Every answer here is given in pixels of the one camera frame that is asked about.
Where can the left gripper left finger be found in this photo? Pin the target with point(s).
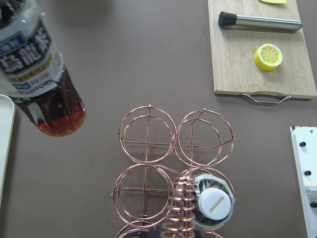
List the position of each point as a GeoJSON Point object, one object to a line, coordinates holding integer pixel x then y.
{"type": "Point", "coordinates": [154, 234]}

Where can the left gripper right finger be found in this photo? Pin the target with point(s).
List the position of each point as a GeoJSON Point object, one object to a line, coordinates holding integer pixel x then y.
{"type": "Point", "coordinates": [198, 234]}

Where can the copper wire bottle basket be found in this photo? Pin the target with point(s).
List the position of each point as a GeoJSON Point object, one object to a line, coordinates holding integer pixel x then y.
{"type": "Point", "coordinates": [156, 191]}

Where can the tea bottle taken out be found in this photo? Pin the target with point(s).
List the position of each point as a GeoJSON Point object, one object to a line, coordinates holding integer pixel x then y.
{"type": "Point", "coordinates": [33, 73]}

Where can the bamboo cutting board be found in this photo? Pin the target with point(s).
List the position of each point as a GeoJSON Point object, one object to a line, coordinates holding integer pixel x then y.
{"type": "Point", "coordinates": [233, 49]}

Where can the half lemon slice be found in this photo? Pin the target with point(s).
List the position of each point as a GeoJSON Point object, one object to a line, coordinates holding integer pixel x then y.
{"type": "Point", "coordinates": [268, 57]}

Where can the cream rabbit tray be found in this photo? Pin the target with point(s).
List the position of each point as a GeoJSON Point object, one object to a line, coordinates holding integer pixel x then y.
{"type": "Point", "coordinates": [7, 115]}

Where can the steel muddler black tip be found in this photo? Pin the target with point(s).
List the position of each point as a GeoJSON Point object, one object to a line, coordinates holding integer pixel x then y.
{"type": "Point", "coordinates": [231, 19]}

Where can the yellow plastic knife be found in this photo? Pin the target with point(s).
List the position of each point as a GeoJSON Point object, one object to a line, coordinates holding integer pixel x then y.
{"type": "Point", "coordinates": [274, 1]}

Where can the tea bottle by handle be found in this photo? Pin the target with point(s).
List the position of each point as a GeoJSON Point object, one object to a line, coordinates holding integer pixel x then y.
{"type": "Point", "coordinates": [214, 201]}

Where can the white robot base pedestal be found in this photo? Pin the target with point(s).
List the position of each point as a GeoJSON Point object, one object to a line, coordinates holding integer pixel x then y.
{"type": "Point", "coordinates": [304, 142]}

